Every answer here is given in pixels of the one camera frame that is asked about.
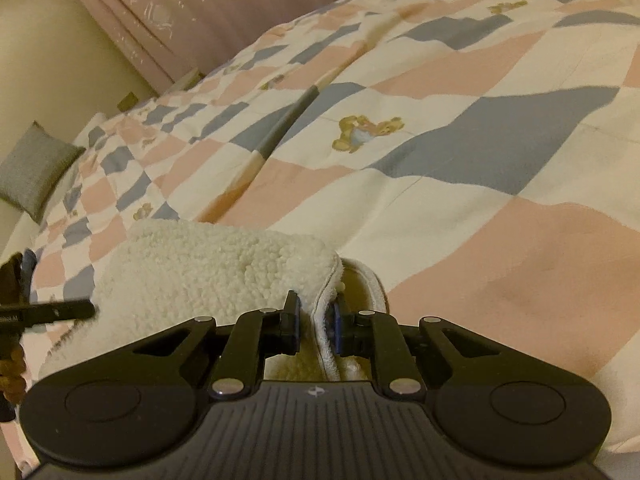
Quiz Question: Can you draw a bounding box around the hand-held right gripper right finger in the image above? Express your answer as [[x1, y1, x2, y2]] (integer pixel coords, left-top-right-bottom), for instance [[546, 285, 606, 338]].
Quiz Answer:
[[330, 297, 502, 399]]

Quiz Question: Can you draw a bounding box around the cream fleece garment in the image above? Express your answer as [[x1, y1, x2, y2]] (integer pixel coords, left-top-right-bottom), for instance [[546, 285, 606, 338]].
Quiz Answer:
[[37, 219, 387, 387]]

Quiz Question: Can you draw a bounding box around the diamond patterned quilt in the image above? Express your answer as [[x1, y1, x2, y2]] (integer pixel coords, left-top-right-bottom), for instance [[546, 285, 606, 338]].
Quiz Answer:
[[0, 0, 640, 463]]

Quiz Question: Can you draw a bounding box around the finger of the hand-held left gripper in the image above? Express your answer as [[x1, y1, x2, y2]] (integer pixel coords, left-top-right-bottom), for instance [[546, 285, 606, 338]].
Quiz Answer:
[[19, 249, 38, 307], [20, 300, 96, 329]]

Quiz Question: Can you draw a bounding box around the pink curtain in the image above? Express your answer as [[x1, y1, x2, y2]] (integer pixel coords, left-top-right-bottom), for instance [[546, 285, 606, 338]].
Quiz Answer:
[[49, 0, 483, 97]]

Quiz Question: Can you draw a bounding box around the grey square pillow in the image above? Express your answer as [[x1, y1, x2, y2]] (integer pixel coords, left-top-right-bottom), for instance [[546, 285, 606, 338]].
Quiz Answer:
[[0, 121, 87, 225]]

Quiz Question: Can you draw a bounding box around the person's left hand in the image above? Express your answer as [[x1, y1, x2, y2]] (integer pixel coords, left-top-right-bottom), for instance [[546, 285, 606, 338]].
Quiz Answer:
[[0, 346, 27, 393]]

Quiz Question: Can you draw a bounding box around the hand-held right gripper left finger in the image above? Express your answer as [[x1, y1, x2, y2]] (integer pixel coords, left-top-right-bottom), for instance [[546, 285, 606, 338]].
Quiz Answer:
[[132, 290, 304, 401]]

